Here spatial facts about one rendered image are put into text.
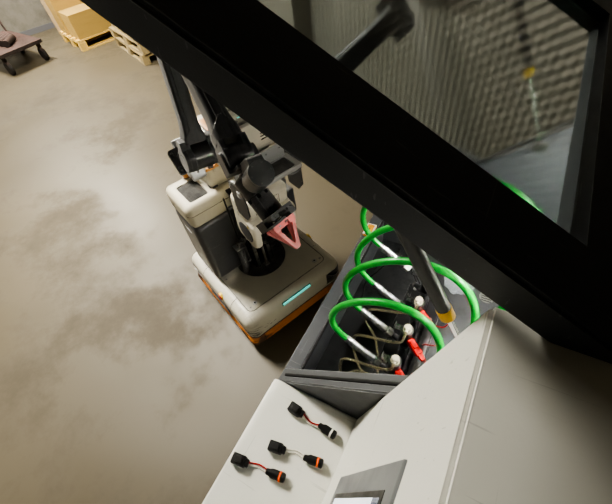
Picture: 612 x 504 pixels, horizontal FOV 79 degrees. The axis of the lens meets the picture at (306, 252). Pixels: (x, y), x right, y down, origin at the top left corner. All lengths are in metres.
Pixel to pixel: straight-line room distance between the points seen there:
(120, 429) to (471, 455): 2.03
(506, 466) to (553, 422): 0.05
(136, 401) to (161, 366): 0.20
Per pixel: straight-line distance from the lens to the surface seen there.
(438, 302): 0.45
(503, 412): 0.35
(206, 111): 0.89
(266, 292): 1.96
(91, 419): 2.35
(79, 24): 6.94
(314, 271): 2.00
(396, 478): 0.43
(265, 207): 0.84
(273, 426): 0.93
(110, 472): 2.20
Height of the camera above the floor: 1.86
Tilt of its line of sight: 49 degrees down
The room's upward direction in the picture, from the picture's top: 10 degrees counter-clockwise
